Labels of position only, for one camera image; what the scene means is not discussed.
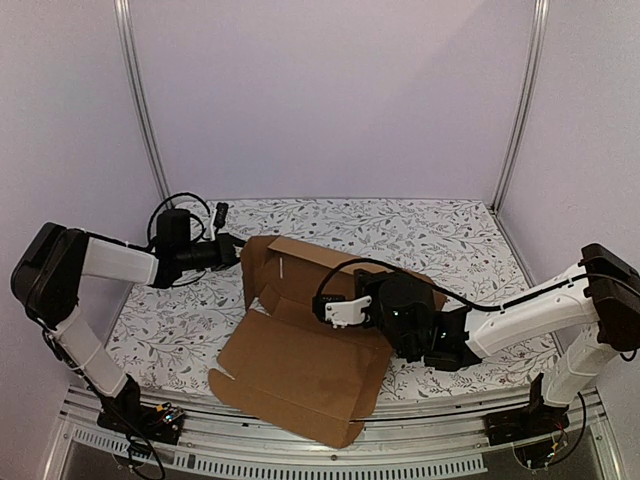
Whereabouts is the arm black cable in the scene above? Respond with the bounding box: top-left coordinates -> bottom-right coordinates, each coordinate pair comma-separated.
317,257 -> 601,316
147,192 -> 216,246

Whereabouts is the left aluminium frame post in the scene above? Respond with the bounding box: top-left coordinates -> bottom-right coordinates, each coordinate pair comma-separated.
114,0 -> 171,199

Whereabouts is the floral patterned table mat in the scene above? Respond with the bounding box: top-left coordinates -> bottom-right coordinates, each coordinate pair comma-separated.
106,199 -> 559,403

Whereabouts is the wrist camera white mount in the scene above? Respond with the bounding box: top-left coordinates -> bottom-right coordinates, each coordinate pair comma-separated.
204,202 -> 229,241
312,295 -> 372,329

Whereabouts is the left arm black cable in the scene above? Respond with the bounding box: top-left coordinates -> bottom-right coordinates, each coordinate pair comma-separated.
147,192 -> 216,246

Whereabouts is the brown cardboard box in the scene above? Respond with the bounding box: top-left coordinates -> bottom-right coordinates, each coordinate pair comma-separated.
207,235 -> 449,450

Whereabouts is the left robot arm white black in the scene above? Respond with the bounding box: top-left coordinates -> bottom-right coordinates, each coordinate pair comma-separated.
10,209 -> 245,434

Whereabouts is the right aluminium frame post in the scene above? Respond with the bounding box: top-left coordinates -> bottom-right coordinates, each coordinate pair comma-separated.
490,0 -> 551,216

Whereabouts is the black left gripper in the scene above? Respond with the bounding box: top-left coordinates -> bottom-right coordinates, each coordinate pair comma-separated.
176,233 -> 258,272

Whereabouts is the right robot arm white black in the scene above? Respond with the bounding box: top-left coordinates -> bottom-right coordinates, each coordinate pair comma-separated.
342,244 -> 639,436

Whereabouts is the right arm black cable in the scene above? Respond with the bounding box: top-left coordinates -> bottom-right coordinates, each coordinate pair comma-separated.
317,257 -> 601,316

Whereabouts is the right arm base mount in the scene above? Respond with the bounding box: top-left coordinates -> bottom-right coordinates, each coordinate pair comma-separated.
483,374 -> 569,470

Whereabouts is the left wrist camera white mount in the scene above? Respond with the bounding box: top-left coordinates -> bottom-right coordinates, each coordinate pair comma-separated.
204,202 -> 229,241

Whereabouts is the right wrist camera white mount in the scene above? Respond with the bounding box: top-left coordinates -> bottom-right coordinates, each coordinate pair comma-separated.
312,295 -> 372,329

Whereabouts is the aluminium front rail base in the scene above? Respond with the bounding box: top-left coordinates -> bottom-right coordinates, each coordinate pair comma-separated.
47,385 -> 619,480

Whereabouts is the aluminium frame post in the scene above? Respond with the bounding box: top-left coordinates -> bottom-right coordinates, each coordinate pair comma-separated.
490,0 -> 551,216
114,0 -> 171,199

